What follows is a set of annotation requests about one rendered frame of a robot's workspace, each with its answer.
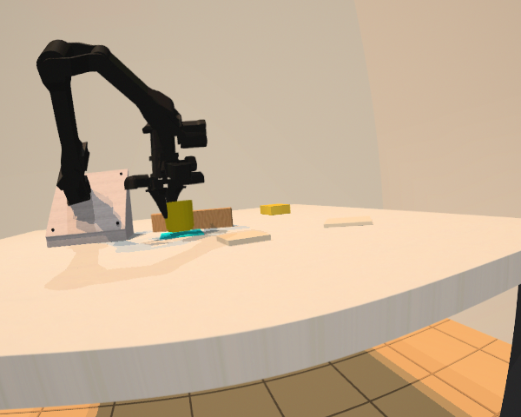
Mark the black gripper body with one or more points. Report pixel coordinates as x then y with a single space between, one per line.
152 182

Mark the tan rectangular bar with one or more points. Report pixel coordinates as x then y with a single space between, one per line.
205 218

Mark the yellow rectangular block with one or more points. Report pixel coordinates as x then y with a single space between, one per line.
275 209

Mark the yellow cup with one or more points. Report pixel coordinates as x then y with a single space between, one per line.
180 216

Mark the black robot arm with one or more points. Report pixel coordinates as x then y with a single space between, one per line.
61 60

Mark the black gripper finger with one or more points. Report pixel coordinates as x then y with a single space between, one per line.
158 195
173 193

